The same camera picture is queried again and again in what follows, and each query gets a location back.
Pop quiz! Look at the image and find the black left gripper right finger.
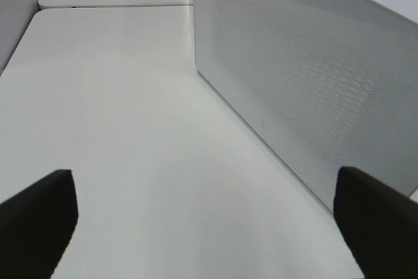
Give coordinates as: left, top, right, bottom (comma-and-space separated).
333, 167, 417, 278

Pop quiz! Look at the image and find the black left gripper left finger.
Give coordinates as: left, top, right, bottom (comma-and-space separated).
1, 169, 78, 278

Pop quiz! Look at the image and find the white microwave door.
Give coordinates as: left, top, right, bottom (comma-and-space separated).
194, 0, 417, 206

